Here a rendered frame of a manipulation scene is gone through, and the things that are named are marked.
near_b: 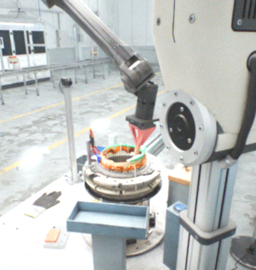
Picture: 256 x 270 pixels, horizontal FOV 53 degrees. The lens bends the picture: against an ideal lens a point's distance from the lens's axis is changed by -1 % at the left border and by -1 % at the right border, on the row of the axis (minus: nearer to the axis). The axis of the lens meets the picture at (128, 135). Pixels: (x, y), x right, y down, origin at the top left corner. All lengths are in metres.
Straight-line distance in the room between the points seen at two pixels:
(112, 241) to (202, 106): 0.57
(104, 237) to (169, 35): 0.64
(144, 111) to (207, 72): 0.38
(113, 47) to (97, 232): 0.55
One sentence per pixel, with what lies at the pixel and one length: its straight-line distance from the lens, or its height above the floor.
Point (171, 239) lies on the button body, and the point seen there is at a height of 0.92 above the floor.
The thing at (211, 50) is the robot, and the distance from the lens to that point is 0.42.
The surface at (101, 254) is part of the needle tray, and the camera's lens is 0.94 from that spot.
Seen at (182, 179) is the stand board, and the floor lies 1.06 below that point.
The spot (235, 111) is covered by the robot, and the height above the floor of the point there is 1.48.
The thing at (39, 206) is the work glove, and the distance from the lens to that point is 1.43.
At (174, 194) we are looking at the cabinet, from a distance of 1.12.
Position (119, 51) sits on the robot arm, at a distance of 0.75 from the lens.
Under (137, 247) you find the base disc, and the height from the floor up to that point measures 0.80.
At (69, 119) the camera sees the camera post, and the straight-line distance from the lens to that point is 1.45.
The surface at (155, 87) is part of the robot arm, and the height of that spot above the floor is 1.46.
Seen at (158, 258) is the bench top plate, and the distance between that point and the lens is 1.13.
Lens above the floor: 1.59
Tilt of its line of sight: 21 degrees down
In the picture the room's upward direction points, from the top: straight up
